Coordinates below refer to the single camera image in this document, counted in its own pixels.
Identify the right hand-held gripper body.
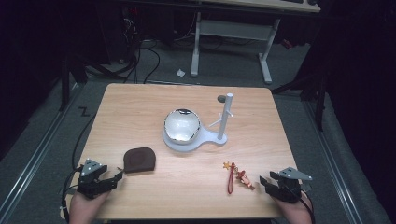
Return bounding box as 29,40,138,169
269,166,314,204

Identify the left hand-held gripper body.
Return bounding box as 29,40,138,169
77,158,109,201

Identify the brown pouch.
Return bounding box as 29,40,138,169
122,147,157,175

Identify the red strap toy keychain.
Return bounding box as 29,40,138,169
222,161,256,195

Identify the person's right hand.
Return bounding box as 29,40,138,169
273,193,314,224

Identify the person's left hand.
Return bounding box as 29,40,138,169
68,189,110,224

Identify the white stand with pegs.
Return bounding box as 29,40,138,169
162,92,235,153

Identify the silver metal bowl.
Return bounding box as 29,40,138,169
163,107,202,146

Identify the black metal stand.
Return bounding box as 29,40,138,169
270,59,332,133
58,54,125,112

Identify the white-legged desk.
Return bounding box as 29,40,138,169
190,0,321,85

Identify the right hand-held gripper cable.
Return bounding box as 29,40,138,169
292,185,316,224

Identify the hand-held gripper cable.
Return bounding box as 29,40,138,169
292,185,316,224
60,166,84,224

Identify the left hand-held gripper cable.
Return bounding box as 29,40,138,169
60,166,84,224

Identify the black floor cable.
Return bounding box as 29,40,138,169
71,114,97,171

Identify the metal floor rail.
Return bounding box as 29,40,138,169
0,81,84,218
303,100,364,224

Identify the bundle of black cables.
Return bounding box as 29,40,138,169
120,17,162,85

